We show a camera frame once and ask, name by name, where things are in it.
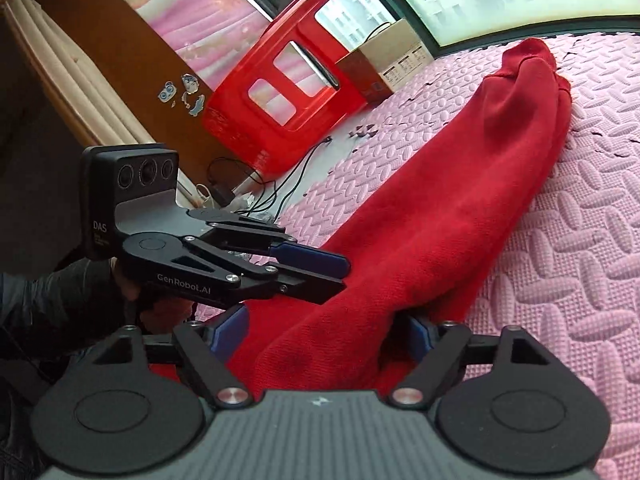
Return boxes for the red embroidered pants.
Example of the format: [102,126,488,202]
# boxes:
[228,38,572,396]

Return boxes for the person's left hand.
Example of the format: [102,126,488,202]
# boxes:
[46,257,196,334]

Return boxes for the red plastic stool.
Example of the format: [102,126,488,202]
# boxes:
[202,0,366,178]

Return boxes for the pink foam floor mat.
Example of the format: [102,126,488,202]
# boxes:
[280,32,639,479]

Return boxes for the cream curtain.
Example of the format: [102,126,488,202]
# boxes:
[0,0,212,212]

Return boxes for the brown cardboard box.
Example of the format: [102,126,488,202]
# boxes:
[337,18,434,104]

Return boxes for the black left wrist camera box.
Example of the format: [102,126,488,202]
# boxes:
[78,143,179,260]

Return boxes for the black cable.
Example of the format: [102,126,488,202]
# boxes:
[205,135,335,224]

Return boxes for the cartoon wall stickers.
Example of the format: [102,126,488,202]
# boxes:
[157,74,205,117]

